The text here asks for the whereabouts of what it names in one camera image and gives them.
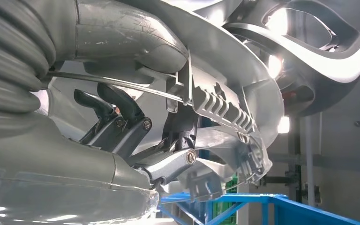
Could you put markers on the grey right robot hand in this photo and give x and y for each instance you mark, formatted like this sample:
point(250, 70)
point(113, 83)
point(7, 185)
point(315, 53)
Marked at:
point(59, 174)

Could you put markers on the blue steel shelf rack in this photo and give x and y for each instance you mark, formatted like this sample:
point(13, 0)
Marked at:
point(291, 211)

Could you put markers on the green plastic crate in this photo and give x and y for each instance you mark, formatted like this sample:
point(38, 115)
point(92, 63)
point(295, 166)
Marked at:
point(234, 184)

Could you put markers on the ceiling light panel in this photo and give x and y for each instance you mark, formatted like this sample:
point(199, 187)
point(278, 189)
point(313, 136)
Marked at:
point(283, 125)

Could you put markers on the black white robot torso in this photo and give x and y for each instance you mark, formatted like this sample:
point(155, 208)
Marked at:
point(338, 71)

